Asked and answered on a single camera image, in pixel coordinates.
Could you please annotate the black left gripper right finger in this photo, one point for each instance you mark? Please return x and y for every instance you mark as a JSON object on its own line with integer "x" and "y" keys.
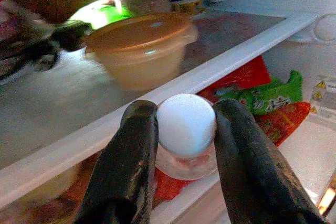
{"x": 252, "y": 166}

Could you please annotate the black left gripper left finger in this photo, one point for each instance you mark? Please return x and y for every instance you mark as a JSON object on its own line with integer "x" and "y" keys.
{"x": 123, "y": 161}

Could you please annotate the clear bottle with white cap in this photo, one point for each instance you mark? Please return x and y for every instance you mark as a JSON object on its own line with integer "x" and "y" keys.
{"x": 185, "y": 121}

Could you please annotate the glass fridge shelf white trim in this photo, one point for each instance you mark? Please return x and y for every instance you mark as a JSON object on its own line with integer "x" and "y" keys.
{"x": 210, "y": 74}

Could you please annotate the white round fridge knob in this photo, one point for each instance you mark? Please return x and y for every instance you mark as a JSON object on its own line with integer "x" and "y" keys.
{"x": 325, "y": 28}

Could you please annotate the red food package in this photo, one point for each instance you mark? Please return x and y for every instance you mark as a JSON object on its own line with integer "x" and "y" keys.
{"x": 168, "y": 187}

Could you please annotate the red snack bag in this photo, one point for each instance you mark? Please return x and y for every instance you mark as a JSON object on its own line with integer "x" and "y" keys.
{"x": 283, "y": 121}

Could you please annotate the green snack bag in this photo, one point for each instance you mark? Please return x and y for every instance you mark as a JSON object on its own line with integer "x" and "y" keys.
{"x": 275, "y": 95}

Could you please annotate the yellow warning label sticker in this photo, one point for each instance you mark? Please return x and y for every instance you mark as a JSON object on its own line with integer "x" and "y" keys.
{"x": 324, "y": 95}

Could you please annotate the plastic container with orange lid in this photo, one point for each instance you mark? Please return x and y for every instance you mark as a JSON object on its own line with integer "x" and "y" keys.
{"x": 141, "y": 48}

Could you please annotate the black plastic bag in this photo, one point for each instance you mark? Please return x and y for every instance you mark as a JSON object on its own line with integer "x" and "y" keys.
{"x": 34, "y": 51}

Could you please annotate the green plastic package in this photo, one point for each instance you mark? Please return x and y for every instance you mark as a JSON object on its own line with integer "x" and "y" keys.
{"x": 105, "y": 14}

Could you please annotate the yellow tub with blue rim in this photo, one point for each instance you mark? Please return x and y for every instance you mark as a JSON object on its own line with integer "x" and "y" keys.
{"x": 190, "y": 5}

